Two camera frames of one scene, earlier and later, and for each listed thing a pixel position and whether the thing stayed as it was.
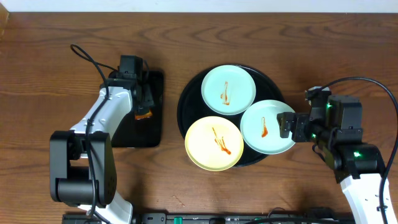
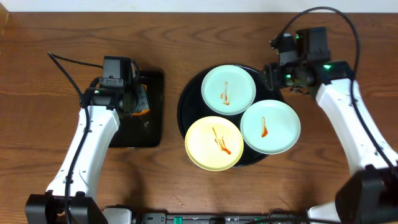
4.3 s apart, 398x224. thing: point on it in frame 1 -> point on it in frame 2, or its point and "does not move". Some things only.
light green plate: x=260 y=127 does not move
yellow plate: x=214 y=144 does not move
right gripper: x=298 y=127 -> x=270 y=76
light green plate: x=228 y=89 does not move
